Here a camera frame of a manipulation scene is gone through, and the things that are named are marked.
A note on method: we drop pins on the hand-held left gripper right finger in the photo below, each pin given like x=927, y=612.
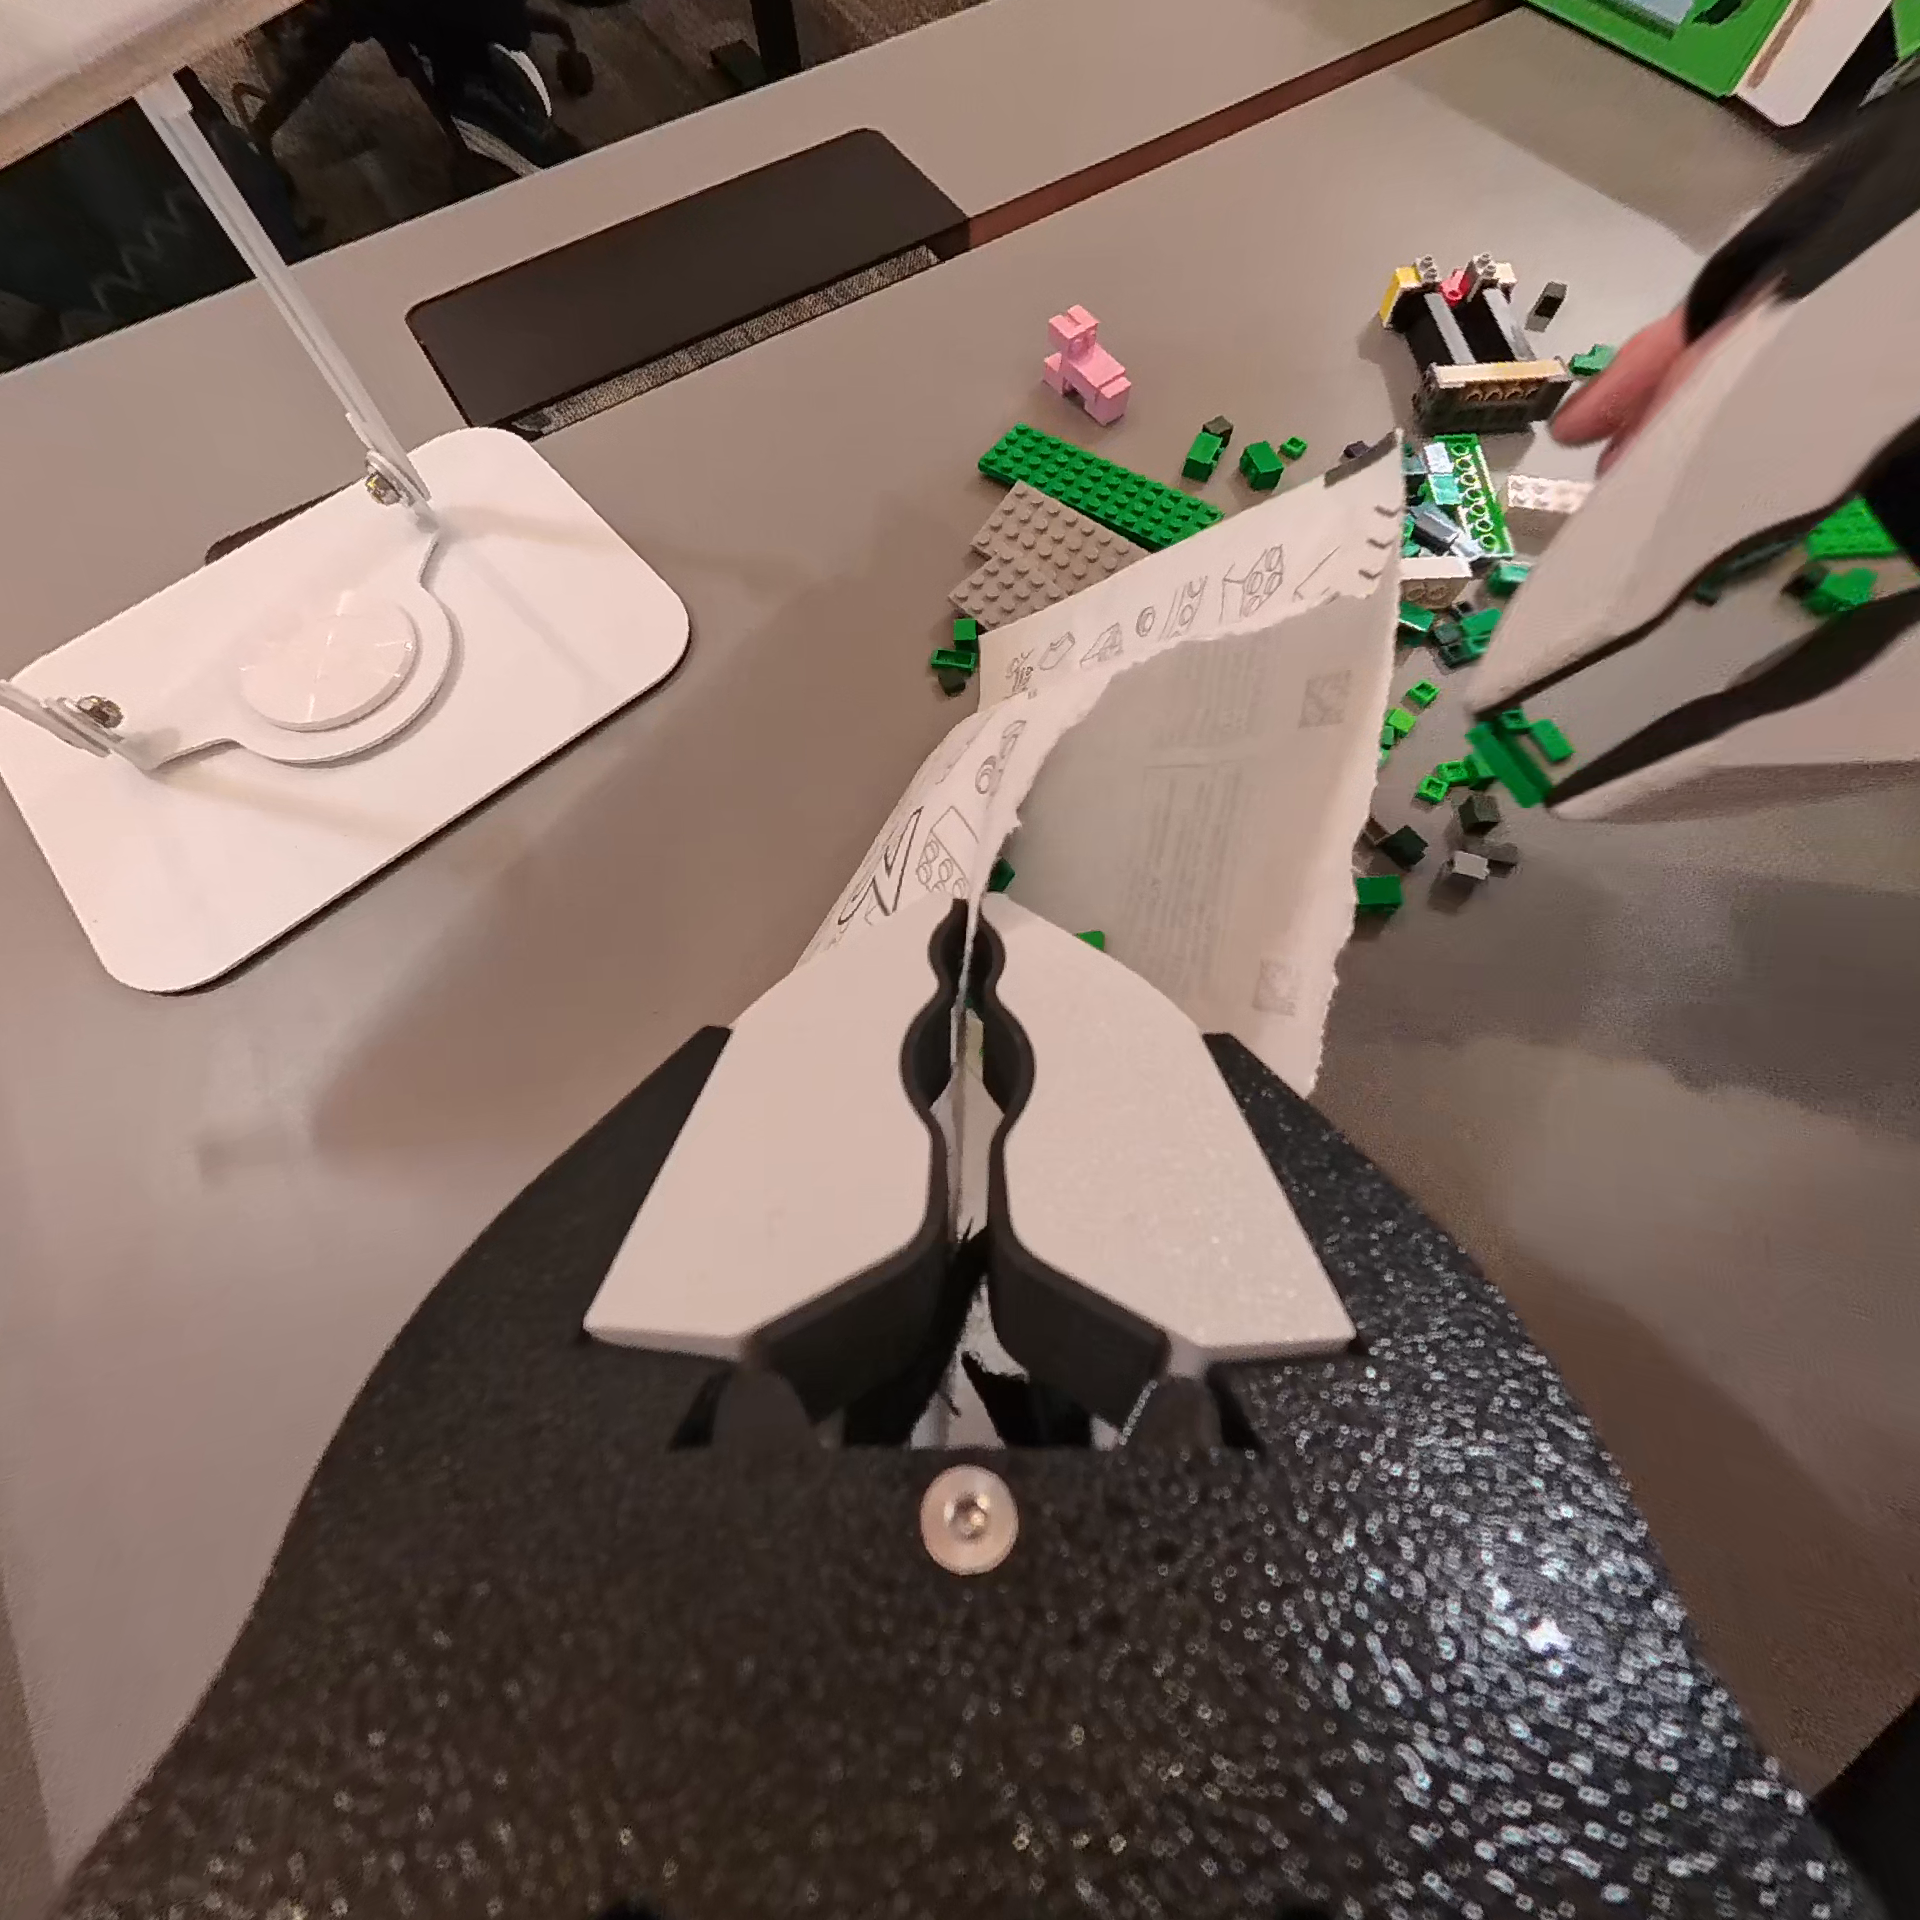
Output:
x=1156, y=1184

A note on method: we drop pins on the large green toy baseplate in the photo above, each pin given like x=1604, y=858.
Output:
x=1095, y=477

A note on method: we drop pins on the grey desk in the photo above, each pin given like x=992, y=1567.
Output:
x=376, y=1199

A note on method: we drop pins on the dark cloth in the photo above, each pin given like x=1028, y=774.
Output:
x=1875, y=1785

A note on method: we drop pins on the narrow green toy plate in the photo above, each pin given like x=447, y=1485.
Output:
x=1514, y=757

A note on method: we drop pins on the grey toy baseplate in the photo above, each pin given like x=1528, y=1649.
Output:
x=1013, y=601
x=1051, y=532

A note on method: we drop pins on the person's right hand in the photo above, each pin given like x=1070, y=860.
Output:
x=1629, y=383

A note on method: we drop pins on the white desk lamp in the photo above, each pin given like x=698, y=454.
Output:
x=376, y=749

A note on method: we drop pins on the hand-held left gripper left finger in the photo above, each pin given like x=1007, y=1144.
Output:
x=780, y=1184

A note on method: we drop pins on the black toy brick assembly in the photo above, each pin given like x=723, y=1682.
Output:
x=1471, y=353

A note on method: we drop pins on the green toy box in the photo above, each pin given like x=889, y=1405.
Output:
x=1650, y=44

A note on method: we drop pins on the pile of green toy bricks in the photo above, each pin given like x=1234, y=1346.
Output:
x=1448, y=629

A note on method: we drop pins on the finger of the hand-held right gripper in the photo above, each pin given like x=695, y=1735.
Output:
x=1800, y=719
x=1726, y=465

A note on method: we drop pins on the pink toy brick pig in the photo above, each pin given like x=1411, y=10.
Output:
x=1087, y=360

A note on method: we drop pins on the long white toy brick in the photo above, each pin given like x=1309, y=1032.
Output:
x=1545, y=494

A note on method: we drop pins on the white printed paper bag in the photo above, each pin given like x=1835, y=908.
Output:
x=1200, y=780

